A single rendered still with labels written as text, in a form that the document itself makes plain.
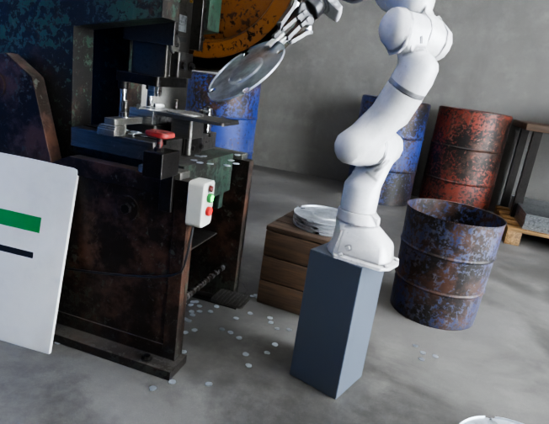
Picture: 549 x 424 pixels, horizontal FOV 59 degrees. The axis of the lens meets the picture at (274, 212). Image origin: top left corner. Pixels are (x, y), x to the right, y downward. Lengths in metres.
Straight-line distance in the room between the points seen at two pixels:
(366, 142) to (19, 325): 1.23
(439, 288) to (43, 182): 1.56
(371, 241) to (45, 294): 1.03
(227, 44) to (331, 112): 3.00
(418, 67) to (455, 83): 3.45
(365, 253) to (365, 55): 3.55
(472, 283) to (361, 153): 1.02
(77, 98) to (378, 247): 1.06
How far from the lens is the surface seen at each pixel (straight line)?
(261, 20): 1.95
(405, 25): 1.36
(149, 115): 1.68
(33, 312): 1.76
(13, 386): 1.64
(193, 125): 1.64
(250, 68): 1.60
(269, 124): 5.07
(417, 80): 1.35
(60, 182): 1.66
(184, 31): 1.73
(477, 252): 2.15
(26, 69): 1.73
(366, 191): 1.44
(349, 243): 1.46
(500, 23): 4.86
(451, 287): 2.17
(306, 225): 2.01
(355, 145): 1.35
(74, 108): 1.71
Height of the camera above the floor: 0.95
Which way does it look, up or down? 16 degrees down
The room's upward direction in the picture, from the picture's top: 8 degrees clockwise
